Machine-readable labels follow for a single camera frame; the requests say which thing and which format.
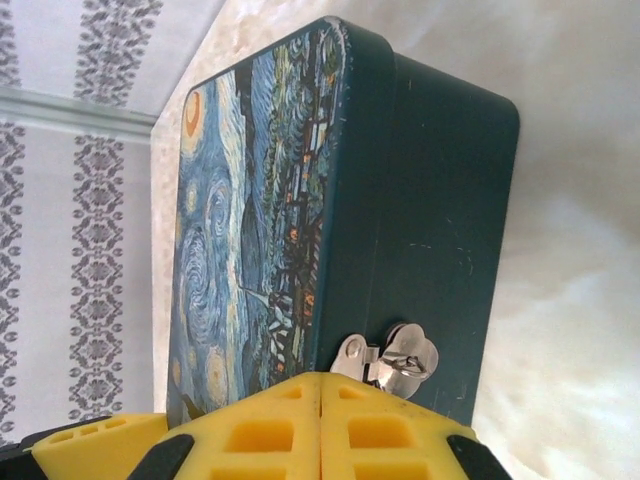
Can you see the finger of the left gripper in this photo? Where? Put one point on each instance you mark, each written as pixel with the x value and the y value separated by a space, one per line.
pixel 100 450

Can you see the silver metal hasp latch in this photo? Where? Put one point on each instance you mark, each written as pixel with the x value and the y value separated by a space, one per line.
pixel 405 357

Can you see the aluminium frame post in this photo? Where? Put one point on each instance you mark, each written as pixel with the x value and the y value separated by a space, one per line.
pixel 75 112

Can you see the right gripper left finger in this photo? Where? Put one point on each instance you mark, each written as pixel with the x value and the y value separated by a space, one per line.
pixel 210 460

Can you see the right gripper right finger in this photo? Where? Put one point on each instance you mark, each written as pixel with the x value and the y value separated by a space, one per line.
pixel 425 450

